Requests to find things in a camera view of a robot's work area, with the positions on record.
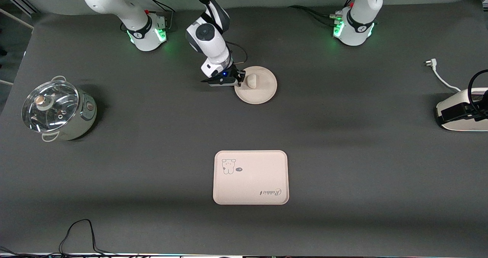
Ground beige round plate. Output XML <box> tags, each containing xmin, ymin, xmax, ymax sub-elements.
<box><xmin>234</xmin><ymin>66</ymin><xmax>278</xmax><ymax>105</ymax></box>

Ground beige rabbit print tray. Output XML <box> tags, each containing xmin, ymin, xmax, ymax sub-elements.
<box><xmin>213</xmin><ymin>150</ymin><xmax>289</xmax><ymax>205</ymax></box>

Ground cream toaster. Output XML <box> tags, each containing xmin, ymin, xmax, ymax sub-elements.
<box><xmin>435</xmin><ymin>87</ymin><xmax>488</xmax><ymax>131</ymax></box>

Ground silver pot with glass lid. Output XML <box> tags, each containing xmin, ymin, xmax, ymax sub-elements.
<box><xmin>40</xmin><ymin>75</ymin><xmax>98</xmax><ymax>142</ymax></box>

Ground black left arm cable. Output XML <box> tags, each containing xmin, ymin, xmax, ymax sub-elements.
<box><xmin>468</xmin><ymin>69</ymin><xmax>488</xmax><ymax>118</ymax></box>

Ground white toaster power cable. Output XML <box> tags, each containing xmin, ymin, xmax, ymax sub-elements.
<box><xmin>424</xmin><ymin>59</ymin><xmax>462</xmax><ymax>93</ymax></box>

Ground black left base cables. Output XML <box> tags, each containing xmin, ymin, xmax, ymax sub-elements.
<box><xmin>288</xmin><ymin>0</ymin><xmax>357</xmax><ymax>27</ymax></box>

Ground black base cables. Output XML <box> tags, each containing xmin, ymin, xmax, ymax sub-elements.
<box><xmin>133</xmin><ymin>0</ymin><xmax>180</xmax><ymax>32</ymax></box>
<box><xmin>288</xmin><ymin>0</ymin><xmax>357</xmax><ymax>27</ymax></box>

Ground black right base cables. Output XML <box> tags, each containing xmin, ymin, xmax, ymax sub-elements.
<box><xmin>133</xmin><ymin>0</ymin><xmax>180</xmax><ymax>32</ymax></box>

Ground black loose cable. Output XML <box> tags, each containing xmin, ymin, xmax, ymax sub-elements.
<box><xmin>0</xmin><ymin>219</ymin><xmax>119</xmax><ymax>258</ymax></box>

